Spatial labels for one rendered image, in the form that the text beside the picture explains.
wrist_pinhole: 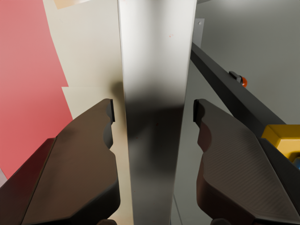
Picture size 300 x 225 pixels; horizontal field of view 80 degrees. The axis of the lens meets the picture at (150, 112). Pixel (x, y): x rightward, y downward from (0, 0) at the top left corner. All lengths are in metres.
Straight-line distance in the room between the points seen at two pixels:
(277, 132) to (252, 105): 0.16
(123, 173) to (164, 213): 0.06
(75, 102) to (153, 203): 0.11
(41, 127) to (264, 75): 1.30
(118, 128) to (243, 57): 1.14
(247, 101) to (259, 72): 0.96
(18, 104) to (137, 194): 0.13
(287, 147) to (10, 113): 0.26
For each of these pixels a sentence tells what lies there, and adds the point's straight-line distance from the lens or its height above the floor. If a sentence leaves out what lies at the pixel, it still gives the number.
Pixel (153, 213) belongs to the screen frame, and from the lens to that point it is 0.20.
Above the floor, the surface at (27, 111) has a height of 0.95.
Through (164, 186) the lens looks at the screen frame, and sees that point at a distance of 0.17.
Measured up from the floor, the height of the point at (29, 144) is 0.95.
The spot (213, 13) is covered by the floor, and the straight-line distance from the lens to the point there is 1.14.
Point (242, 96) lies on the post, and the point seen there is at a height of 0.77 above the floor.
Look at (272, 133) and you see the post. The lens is 0.23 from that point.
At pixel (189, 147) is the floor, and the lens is 1.51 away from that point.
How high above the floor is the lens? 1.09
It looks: 59 degrees down
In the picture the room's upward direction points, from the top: 179 degrees clockwise
